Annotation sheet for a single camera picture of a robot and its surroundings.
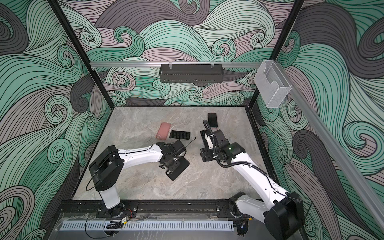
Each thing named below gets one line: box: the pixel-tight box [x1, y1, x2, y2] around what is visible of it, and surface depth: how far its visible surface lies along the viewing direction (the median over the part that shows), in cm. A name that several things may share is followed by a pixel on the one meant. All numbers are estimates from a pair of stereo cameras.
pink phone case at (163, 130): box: [156, 122, 171, 141], surface depth 107 cm
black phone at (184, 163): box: [165, 157, 190, 181], surface depth 87 cm
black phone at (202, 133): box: [200, 129, 207, 142], surface depth 106 cm
